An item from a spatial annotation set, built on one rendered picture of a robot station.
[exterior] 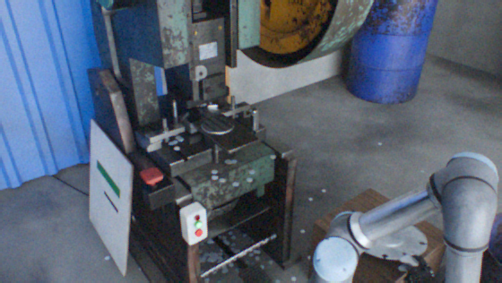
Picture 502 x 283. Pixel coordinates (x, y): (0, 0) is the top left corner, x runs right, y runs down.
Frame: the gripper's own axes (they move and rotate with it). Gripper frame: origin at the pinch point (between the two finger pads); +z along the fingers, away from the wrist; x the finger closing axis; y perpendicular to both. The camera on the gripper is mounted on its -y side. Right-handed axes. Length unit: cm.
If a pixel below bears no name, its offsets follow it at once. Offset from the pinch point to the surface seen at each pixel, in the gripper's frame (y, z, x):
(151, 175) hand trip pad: 86, 20, -38
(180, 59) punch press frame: 72, 33, -72
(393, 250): 2.8, 4.5, 0.2
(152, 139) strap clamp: 84, 45, -41
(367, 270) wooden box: 11.8, 5.8, 8.3
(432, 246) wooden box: -16.4, 6.5, 4.5
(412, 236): -9.5, 9.9, 0.7
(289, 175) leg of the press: 32, 38, -19
